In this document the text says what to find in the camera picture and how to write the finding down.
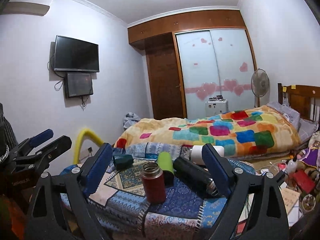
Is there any red thermos cup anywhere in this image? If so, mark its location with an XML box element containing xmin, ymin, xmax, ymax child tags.
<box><xmin>140</xmin><ymin>162</ymin><xmax>167</xmax><ymax>204</ymax></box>

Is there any orange cloth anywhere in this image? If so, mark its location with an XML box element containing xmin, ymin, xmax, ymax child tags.
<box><xmin>0</xmin><ymin>194</ymin><xmax>27</xmax><ymax>240</ymax></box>

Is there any frosted sliding door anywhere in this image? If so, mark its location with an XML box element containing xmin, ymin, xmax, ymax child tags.
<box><xmin>175</xmin><ymin>30</ymin><xmax>222</xmax><ymax>119</ymax></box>
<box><xmin>209</xmin><ymin>28</ymin><xmax>258</xmax><ymax>112</ymax></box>

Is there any black thermos cup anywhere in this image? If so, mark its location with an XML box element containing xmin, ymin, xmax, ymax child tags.
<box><xmin>172</xmin><ymin>156</ymin><xmax>222</xmax><ymax>198</ymax></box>

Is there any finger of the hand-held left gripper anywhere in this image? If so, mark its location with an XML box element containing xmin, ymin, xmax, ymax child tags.
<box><xmin>14</xmin><ymin>129</ymin><xmax>54</xmax><ymax>161</ymax></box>
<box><xmin>12</xmin><ymin>135</ymin><xmax>72</xmax><ymax>174</ymax></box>

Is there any green cup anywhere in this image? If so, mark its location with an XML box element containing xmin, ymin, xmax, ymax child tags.
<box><xmin>157</xmin><ymin>151</ymin><xmax>174</xmax><ymax>181</ymax></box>

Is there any yellow foam tube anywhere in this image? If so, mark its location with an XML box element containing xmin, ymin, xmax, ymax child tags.
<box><xmin>72</xmin><ymin>128</ymin><xmax>103</xmax><ymax>166</ymax></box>

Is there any white small cabinet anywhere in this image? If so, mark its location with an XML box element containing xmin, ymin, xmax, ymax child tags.
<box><xmin>205</xmin><ymin>99</ymin><xmax>229</xmax><ymax>118</ymax></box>

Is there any black television cable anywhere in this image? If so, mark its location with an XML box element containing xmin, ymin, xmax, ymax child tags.
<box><xmin>47</xmin><ymin>41</ymin><xmax>65</xmax><ymax>91</ymax></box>

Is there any grey patterned pillow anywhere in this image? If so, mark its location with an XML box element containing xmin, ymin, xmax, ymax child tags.
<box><xmin>266</xmin><ymin>101</ymin><xmax>301</xmax><ymax>128</ymax></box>

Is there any beige notebook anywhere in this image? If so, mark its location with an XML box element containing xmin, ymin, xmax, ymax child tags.
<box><xmin>280</xmin><ymin>187</ymin><xmax>302</xmax><ymax>227</ymax></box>

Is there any white air conditioner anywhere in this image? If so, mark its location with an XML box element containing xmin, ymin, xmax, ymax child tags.
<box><xmin>2</xmin><ymin>2</ymin><xmax>51</xmax><ymax>16</ymax></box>

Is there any white plastic bottle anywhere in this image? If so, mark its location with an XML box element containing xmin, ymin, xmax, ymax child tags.
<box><xmin>286</xmin><ymin>156</ymin><xmax>298</xmax><ymax>176</ymax></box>

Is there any wooden headboard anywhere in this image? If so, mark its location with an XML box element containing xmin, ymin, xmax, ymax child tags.
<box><xmin>277</xmin><ymin>83</ymin><xmax>320</xmax><ymax>124</ymax></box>

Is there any standing fan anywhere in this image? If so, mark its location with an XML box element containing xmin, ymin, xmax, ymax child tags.
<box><xmin>250</xmin><ymin>68</ymin><xmax>271</xmax><ymax>108</ymax></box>

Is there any blue patterned quilt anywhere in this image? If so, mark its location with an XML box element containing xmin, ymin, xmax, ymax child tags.
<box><xmin>59</xmin><ymin>142</ymin><xmax>256</xmax><ymax>240</ymax></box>

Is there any dark striped cloth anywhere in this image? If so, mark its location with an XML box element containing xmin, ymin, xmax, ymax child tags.
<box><xmin>0</xmin><ymin>102</ymin><xmax>18</xmax><ymax>161</ymax></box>

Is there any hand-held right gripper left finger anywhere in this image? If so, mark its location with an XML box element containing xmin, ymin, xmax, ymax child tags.
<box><xmin>25</xmin><ymin>142</ymin><xmax>113</xmax><ymax>240</ymax></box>

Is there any wall-mounted black television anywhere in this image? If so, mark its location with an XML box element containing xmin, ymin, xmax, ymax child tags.
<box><xmin>53</xmin><ymin>35</ymin><xmax>100</xmax><ymax>73</ymax></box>

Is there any small black monitor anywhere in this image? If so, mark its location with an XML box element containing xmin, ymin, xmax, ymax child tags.
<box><xmin>64</xmin><ymin>72</ymin><xmax>94</xmax><ymax>99</ymax></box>

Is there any colourful patchwork blanket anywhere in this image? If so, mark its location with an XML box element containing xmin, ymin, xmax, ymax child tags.
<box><xmin>114</xmin><ymin>104</ymin><xmax>302</xmax><ymax>158</ymax></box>

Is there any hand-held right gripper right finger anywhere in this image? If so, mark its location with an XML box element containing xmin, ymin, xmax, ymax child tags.
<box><xmin>201</xmin><ymin>143</ymin><xmax>291</xmax><ymax>240</ymax></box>

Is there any brown wooden door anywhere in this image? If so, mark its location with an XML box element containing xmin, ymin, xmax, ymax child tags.
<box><xmin>145</xmin><ymin>32</ymin><xmax>187</xmax><ymax>121</ymax></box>

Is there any wooden wardrobe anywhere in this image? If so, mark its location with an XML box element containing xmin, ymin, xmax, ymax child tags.
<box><xmin>127</xmin><ymin>6</ymin><xmax>258</xmax><ymax>121</ymax></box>

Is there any red box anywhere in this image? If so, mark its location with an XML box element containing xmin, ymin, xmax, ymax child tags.
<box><xmin>292</xmin><ymin>170</ymin><xmax>316</xmax><ymax>193</ymax></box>

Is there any white cup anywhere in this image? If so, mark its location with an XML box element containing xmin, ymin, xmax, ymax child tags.
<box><xmin>189</xmin><ymin>145</ymin><xmax>225</xmax><ymax>166</ymax></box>

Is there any purple cloth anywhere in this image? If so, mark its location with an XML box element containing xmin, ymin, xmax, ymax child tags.
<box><xmin>301</xmin><ymin>140</ymin><xmax>320</xmax><ymax>168</ymax></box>

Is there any white charger cable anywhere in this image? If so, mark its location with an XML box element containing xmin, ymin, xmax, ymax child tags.
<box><xmin>259</xmin><ymin>160</ymin><xmax>288</xmax><ymax>176</ymax></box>

